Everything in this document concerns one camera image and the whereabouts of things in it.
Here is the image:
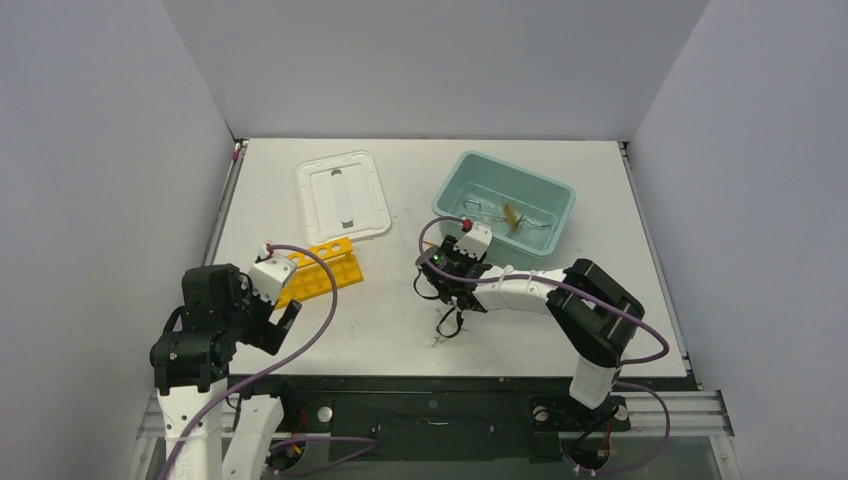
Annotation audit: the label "yellow test tube rack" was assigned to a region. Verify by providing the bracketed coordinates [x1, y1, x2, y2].
[274, 237, 366, 311]

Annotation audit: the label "brown test tube brush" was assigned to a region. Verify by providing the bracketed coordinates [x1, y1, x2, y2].
[502, 203, 521, 236]

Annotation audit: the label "teal plastic bin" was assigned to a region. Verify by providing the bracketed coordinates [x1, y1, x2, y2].
[431, 151, 576, 267]

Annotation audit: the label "white plastic bin lid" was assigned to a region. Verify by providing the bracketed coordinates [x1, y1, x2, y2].
[296, 150, 391, 246]

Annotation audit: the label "metal crucible tongs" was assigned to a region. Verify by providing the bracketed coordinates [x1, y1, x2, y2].
[462, 198, 552, 238]

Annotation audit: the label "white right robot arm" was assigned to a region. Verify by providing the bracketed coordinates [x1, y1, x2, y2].
[415, 236, 645, 427]

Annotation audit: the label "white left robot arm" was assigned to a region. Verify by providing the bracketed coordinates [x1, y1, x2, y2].
[149, 258, 296, 479]

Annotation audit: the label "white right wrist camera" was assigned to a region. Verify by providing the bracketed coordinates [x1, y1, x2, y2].
[452, 218, 493, 261]

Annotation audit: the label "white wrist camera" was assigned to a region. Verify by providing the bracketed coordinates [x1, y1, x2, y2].
[452, 218, 493, 261]
[247, 243, 297, 306]

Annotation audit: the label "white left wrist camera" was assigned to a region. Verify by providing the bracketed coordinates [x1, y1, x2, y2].
[247, 243, 297, 306]

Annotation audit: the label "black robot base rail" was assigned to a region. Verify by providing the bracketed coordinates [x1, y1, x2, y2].
[218, 374, 631, 465]

